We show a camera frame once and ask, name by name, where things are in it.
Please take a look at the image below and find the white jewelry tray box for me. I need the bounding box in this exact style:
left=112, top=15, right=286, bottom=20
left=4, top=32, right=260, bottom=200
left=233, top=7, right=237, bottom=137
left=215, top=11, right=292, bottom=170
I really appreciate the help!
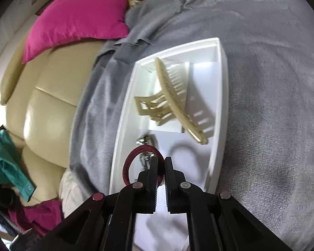
left=108, top=37, right=230, bottom=251

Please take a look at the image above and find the silver metal hair clip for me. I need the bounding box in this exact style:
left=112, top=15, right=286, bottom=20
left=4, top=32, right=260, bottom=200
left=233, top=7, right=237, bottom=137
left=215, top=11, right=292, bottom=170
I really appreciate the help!
left=135, top=134, right=157, bottom=171

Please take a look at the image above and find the beige leather sofa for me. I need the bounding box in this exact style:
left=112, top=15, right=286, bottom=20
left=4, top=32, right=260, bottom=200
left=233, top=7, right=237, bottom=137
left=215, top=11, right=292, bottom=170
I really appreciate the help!
left=0, top=37, right=104, bottom=206

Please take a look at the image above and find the cream hair claw clip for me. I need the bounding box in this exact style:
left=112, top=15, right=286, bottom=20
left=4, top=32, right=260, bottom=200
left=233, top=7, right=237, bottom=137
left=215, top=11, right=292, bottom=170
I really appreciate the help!
left=134, top=58, right=208, bottom=145

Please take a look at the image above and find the magenta pillow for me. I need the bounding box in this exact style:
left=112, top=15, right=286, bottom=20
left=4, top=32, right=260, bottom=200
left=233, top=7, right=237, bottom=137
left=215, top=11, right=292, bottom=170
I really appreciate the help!
left=22, top=0, right=129, bottom=63

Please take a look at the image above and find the magenta garment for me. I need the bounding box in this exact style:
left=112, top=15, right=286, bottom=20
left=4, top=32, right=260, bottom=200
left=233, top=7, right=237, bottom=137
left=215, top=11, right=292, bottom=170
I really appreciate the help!
left=8, top=199, right=63, bottom=236

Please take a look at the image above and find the teal garment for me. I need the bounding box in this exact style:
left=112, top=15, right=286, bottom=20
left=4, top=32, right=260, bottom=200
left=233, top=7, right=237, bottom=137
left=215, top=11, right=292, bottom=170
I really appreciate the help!
left=0, top=129, right=36, bottom=202

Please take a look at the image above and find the grey bed blanket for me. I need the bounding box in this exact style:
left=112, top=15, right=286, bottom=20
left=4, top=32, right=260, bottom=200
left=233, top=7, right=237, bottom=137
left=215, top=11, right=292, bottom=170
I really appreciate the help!
left=69, top=0, right=314, bottom=250

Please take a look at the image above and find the maroon hair tie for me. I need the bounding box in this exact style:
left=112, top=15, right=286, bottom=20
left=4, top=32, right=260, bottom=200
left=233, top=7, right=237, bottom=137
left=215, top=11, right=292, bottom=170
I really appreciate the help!
left=122, top=147, right=165, bottom=186

